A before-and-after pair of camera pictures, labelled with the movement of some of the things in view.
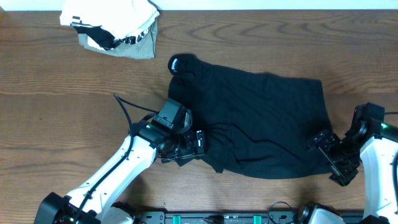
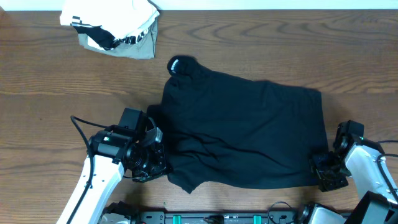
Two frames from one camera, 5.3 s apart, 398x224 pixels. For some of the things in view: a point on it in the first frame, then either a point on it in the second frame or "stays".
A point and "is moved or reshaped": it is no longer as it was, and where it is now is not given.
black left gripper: (199, 142) -> (156, 158)
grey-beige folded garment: (143, 48) stays
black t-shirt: (255, 126) is moved or reshaped
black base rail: (235, 217) stays
